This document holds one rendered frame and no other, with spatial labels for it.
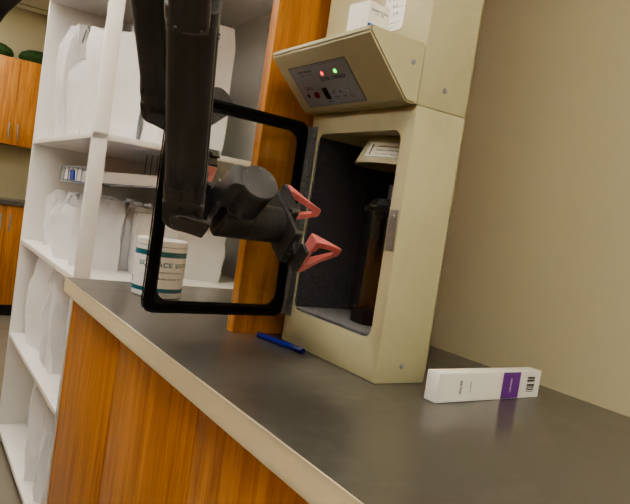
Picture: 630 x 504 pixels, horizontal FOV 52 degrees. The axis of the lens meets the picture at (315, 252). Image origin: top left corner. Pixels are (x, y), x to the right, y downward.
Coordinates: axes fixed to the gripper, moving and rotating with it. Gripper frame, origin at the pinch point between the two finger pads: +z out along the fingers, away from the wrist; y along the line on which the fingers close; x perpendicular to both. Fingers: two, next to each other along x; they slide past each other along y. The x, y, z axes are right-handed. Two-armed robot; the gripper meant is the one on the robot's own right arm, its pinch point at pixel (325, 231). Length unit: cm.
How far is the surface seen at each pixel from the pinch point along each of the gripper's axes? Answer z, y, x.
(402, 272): 12.7, -7.8, 0.3
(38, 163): -12, 178, 126
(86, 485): -17, 6, 89
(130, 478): -17, -9, 60
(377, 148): 12.7, 14.7, -9.1
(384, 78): 4.6, 12.9, -22.9
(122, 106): -1, 124, 57
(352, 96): 6.1, 20.3, -15.1
